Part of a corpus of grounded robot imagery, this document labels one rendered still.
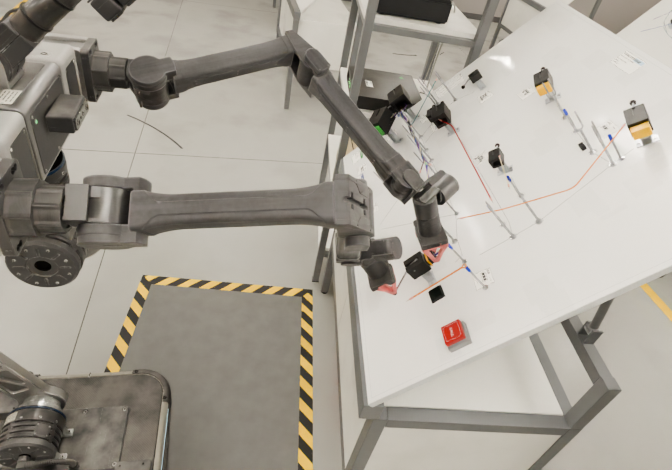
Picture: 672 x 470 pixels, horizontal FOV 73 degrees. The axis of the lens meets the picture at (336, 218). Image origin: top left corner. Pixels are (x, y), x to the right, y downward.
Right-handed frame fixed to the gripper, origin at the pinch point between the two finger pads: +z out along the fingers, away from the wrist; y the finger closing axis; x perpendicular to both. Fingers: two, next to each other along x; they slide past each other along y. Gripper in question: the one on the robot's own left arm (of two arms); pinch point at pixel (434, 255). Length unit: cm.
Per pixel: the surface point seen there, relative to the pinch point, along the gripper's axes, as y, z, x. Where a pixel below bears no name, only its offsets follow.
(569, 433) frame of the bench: -28, 53, -24
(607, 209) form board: -10.5, -10.5, -38.2
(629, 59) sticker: 31, -23, -67
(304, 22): 320, 16, 24
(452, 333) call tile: -21.6, 4.4, 2.4
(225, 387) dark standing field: 34, 81, 96
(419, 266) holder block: -1.9, 0.6, 4.6
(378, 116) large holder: 73, -6, 1
